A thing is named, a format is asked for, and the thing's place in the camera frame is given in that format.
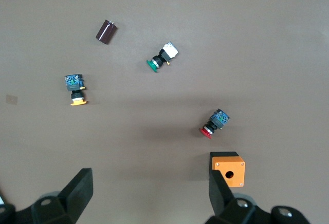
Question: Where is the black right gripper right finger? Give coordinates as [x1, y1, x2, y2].
[205, 169, 273, 224]

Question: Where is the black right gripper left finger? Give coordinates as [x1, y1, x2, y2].
[31, 167, 94, 224]

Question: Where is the yellow push button switch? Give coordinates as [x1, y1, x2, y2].
[64, 73, 88, 106]

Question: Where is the dark brown cylindrical capacitor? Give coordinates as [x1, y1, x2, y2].
[95, 19, 118, 46]

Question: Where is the orange button enclosure box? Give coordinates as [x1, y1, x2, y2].
[209, 152, 246, 188]

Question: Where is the red push button switch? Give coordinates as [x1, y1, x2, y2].
[199, 108, 231, 140]

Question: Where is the green push button switch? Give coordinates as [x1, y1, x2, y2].
[146, 41, 179, 73]

